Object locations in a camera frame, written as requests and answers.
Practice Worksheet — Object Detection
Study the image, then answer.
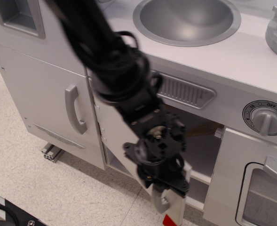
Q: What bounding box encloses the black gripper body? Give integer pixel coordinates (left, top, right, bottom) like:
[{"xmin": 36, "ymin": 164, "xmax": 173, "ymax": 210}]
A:
[{"xmin": 123, "ymin": 141, "xmax": 190, "ymax": 195}]

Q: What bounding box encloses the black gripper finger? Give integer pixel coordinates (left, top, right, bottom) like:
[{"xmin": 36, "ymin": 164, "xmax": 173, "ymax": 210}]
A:
[
  {"xmin": 158, "ymin": 184, "xmax": 171, "ymax": 197},
  {"xmin": 138, "ymin": 168, "xmax": 154, "ymax": 189}
]

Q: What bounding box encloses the silver cabinet door handle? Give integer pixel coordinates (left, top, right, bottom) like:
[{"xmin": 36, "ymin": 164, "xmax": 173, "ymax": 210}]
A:
[{"xmin": 151, "ymin": 184, "xmax": 171, "ymax": 214}]

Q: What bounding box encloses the white cabinet door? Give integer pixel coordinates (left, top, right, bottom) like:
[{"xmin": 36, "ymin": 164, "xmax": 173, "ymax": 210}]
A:
[{"xmin": 88, "ymin": 76, "xmax": 192, "ymax": 226}]

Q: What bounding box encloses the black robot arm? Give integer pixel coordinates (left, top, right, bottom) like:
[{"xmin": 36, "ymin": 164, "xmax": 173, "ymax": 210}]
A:
[{"xmin": 47, "ymin": 0, "xmax": 189, "ymax": 197}]

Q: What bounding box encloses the red toy strawberry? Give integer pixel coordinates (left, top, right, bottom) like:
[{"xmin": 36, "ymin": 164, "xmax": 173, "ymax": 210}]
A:
[{"xmin": 162, "ymin": 214, "xmax": 175, "ymax": 226}]

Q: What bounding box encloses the wooden spatula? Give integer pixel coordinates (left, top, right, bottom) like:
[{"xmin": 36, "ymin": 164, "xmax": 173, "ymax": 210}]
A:
[{"xmin": 186, "ymin": 121, "xmax": 224, "ymax": 137}]

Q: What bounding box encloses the silver vent grille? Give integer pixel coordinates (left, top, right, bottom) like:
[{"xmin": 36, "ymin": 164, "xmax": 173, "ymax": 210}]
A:
[{"xmin": 158, "ymin": 73, "xmax": 217, "ymax": 109}]

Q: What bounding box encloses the silver fridge emblem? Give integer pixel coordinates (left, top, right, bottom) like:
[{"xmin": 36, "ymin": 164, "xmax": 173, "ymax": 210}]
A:
[{"xmin": 33, "ymin": 123, "xmax": 86, "ymax": 149}]

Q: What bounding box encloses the white toy kitchen unit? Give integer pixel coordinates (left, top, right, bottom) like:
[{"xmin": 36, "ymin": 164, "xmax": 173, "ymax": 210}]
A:
[{"xmin": 0, "ymin": 0, "xmax": 277, "ymax": 226}]

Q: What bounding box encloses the grey timer knob dial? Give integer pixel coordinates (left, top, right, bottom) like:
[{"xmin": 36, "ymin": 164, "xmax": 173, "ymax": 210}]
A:
[{"xmin": 242, "ymin": 100, "xmax": 277, "ymax": 137}]

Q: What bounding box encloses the silver sink bowl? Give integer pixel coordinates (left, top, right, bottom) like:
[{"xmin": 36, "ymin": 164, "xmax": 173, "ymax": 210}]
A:
[{"xmin": 133, "ymin": 0, "xmax": 241, "ymax": 47}]

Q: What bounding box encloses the aluminium extrusion rail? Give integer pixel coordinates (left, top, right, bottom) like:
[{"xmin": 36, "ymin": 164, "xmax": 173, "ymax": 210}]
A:
[{"xmin": 41, "ymin": 143, "xmax": 64, "ymax": 163}]

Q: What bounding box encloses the silver fridge door handle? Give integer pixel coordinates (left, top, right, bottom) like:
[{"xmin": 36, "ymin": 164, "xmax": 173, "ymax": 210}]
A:
[{"xmin": 64, "ymin": 84, "xmax": 87, "ymax": 135}]

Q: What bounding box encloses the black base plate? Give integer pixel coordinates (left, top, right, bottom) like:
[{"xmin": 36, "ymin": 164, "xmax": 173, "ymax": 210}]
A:
[{"xmin": 5, "ymin": 199, "xmax": 46, "ymax": 226}]

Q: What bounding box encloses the black cable on floor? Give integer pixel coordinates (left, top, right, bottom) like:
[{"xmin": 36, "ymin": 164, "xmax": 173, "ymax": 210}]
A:
[{"xmin": 0, "ymin": 202, "xmax": 19, "ymax": 226}]

